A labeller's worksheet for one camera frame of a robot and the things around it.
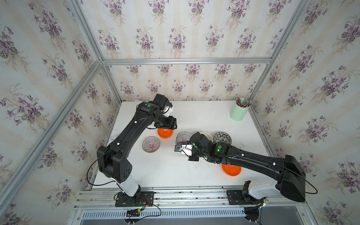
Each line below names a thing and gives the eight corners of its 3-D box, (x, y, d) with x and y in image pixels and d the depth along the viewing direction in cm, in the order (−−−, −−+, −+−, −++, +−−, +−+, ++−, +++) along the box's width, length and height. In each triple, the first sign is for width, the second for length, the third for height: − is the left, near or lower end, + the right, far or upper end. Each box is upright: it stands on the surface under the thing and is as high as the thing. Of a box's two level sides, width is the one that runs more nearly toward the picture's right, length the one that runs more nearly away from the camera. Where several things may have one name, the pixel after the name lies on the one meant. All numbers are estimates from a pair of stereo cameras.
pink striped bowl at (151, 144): (142, 153, 91) (141, 150, 88) (144, 139, 97) (143, 136, 94) (159, 153, 91) (158, 150, 88) (160, 139, 97) (160, 136, 94)
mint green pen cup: (231, 120, 109) (238, 107, 97) (228, 110, 115) (234, 97, 104) (246, 120, 109) (254, 107, 97) (242, 110, 115) (249, 97, 104)
